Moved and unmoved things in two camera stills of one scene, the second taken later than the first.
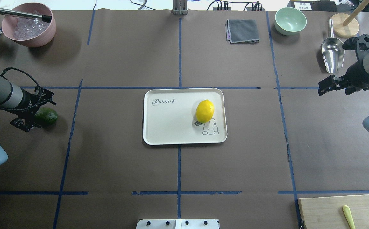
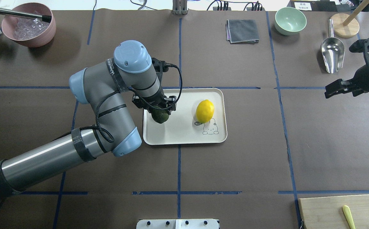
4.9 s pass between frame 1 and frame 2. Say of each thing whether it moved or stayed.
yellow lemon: stayed
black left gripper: moved
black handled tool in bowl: stayed
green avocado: moved
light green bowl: stayed
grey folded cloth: stayed
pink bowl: stayed
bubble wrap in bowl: stayed
